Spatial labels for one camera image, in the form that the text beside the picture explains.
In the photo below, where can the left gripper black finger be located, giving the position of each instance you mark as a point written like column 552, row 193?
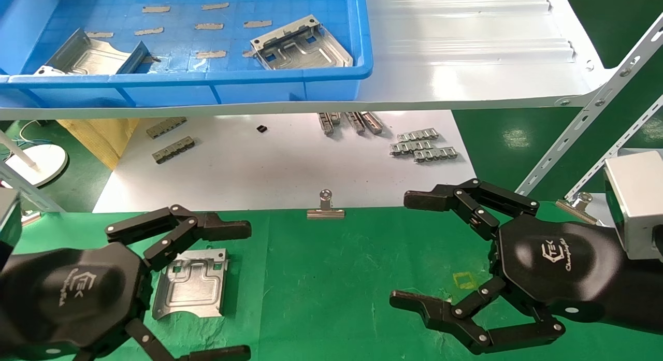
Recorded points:
column 222, row 227

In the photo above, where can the stamped sheet metal bracket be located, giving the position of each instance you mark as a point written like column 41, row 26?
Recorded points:
column 305, row 47
column 93, row 58
column 191, row 288

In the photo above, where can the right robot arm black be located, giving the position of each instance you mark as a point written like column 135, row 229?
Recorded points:
column 642, row 293

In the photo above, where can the silver binder clip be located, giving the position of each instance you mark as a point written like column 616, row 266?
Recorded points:
column 30, row 217
column 325, row 212
column 577, row 208

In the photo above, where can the green table cloth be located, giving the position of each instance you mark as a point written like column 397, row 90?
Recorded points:
column 336, row 278

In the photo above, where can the right wrist camera box silver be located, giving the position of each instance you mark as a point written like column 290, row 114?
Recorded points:
column 634, row 205

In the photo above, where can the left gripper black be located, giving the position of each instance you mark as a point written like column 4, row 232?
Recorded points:
column 77, row 293

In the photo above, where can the left wrist camera box silver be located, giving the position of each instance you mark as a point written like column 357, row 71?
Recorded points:
column 8, row 221

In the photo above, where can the white ribbed shelf panel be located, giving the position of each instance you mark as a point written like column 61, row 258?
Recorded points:
column 466, row 55

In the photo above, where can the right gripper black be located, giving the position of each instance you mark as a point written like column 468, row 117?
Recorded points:
column 554, row 262

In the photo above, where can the blue plastic tray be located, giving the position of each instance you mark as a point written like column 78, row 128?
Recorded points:
column 171, row 89

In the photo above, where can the small grey metal strip part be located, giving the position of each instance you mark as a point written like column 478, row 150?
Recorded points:
column 356, row 123
column 173, row 149
column 166, row 128
column 417, row 134
column 409, row 147
column 372, row 123
column 335, row 117
column 326, row 124
column 435, row 154

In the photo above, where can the yellow woven bag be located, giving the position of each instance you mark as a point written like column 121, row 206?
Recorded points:
column 98, row 138

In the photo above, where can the white round stand base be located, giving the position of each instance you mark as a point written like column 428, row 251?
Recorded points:
column 41, row 164

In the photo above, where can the wrist camera box silver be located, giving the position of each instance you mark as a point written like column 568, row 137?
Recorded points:
column 634, row 205
column 8, row 221

